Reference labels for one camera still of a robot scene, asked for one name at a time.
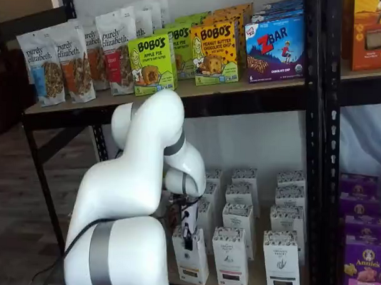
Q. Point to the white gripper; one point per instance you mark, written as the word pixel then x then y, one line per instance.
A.
pixel 191 219

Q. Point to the white box with yellow strip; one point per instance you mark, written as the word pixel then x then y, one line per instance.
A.
pixel 192 264

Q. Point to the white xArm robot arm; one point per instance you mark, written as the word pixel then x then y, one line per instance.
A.
pixel 123 184

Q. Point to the white Organic Pantry box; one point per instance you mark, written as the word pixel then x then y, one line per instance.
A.
pixel 290 196
pixel 286 217
pixel 204 224
pixel 244 175
pixel 238 216
pixel 242 194
pixel 291 178
pixel 212 193
pixel 214 176

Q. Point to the white box with pink strip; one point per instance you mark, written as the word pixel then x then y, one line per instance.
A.
pixel 230 259

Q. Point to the white box with brown strip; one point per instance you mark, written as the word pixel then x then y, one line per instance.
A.
pixel 280 264

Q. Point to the brown shelf board with snacks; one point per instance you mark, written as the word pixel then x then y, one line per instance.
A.
pixel 242 86

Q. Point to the purple Annie's box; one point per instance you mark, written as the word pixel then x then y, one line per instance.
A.
pixel 358 184
pixel 366 226
pixel 366 270
pixel 359 204

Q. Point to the green Bobo's apple pie box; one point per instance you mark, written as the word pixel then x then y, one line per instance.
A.
pixel 194 19
pixel 152 63
pixel 182 54

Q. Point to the yellow Bobo's peanut butter box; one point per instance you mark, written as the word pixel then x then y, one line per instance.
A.
pixel 226 18
pixel 236 9
pixel 214 52

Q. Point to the blue ZBar box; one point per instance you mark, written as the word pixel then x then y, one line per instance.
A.
pixel 281 5
pixel 275 51
pixel 276 15

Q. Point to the orange snack box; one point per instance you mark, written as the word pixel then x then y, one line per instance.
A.
pixel 372 36

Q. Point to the purely elizabeth bag orange label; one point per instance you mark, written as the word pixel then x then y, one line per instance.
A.
pixel 97 67
pixel 75 73

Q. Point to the purely elizabeth bag red label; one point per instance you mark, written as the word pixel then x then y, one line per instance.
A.
pixel 115 52

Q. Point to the white backdrop cloth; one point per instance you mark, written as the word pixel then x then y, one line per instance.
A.
pixel 366 139

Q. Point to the white purely elizabeth bag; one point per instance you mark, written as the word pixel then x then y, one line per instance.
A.
pixel 141 22
pixel 160 13

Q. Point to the purely elizabeth bag blue label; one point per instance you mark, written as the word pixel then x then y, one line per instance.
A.
pixel 43 65

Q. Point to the dark brown furniture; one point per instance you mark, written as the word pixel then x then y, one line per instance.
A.
pixel 7 89

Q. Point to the black metal shelf frame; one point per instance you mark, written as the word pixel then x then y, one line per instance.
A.
pixel 311 121
pixel 333 91

